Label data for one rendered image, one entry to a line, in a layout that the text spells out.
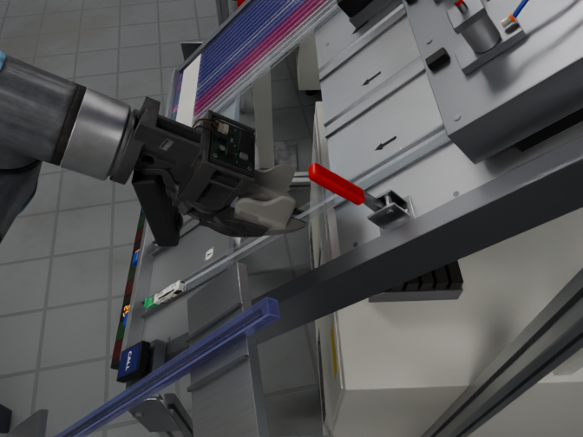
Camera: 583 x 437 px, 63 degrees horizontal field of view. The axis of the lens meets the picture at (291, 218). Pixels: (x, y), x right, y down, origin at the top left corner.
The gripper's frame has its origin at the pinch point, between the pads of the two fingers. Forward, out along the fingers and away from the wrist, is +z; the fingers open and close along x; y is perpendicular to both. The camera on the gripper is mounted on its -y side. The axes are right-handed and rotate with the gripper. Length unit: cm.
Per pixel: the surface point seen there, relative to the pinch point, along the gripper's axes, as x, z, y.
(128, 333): -4.3, -9.0, -30.2
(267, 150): 94, 39, -74
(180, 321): -5.0, -4.5, -21.5
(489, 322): 0.5, 46.1, -9.4
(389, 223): -6.9, 3.3, 11.6
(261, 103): 94, 27, -55
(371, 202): -6.4, 0.2, 12.8
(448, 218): -9.6, 4.3, 17.2
